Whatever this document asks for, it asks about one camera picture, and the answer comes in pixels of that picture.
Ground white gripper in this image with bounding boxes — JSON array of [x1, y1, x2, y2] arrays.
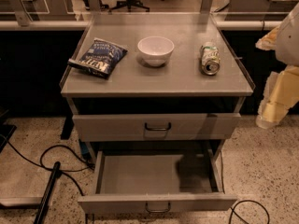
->
[[255, 65, 299, 129]]

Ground grey drawer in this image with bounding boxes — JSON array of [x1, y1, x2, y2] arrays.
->
[[73, 113, 241, 142], [78, 152, 237, 214]]

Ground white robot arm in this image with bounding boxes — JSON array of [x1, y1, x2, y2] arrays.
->
[[256, 4, 299, 129]]

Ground grey top drawer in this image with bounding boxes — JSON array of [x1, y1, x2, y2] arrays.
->
[[73, 113, 241, 142]]

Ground grey drawer cabinet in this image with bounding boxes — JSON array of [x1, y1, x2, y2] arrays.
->
[[59, 12, 256, 161]]

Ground green soda can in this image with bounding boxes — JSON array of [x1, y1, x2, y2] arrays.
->
[[200, 42, 220, 76]]

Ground white bowl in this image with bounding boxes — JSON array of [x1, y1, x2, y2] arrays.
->
[[137, 36, 175, 67]]

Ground blue chip bag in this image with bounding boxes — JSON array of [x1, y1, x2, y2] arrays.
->
[[68, 38, 128, 79]]

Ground black pole on floor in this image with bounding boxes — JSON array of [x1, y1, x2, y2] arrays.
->
[[34, 161, 61, 224]]

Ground black floor cable right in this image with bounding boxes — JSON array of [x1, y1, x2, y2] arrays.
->
[[228, 199, 271, 224]]

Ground black floor cable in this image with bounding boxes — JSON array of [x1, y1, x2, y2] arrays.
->
[[228, 199, 271, 224], [0, 133, 96, 198]]

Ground black floor cable left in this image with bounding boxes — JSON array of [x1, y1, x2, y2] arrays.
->
[[0, 133, 96, 198]]

